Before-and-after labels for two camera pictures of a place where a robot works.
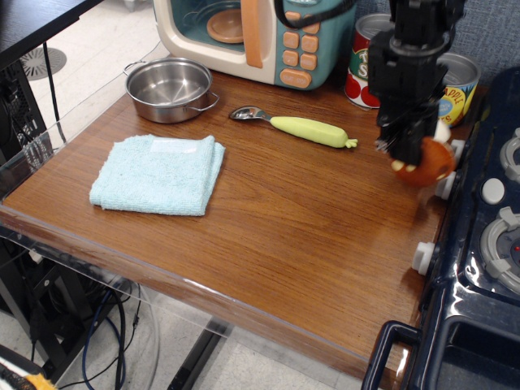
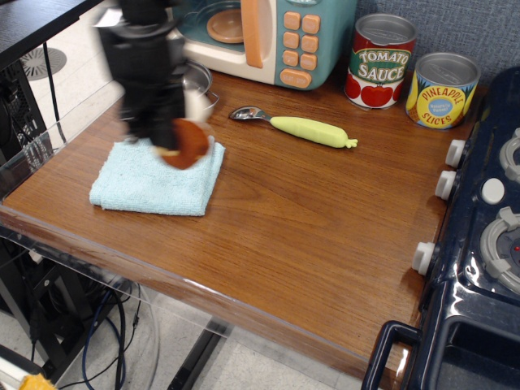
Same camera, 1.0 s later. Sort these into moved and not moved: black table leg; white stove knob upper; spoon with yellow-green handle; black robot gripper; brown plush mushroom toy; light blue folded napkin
Moved: black robot gripper; brown plush mushroom toy
Not moved: light blue folded napkin; spoon with yellow-green handle; white stove knob upper; black table leg
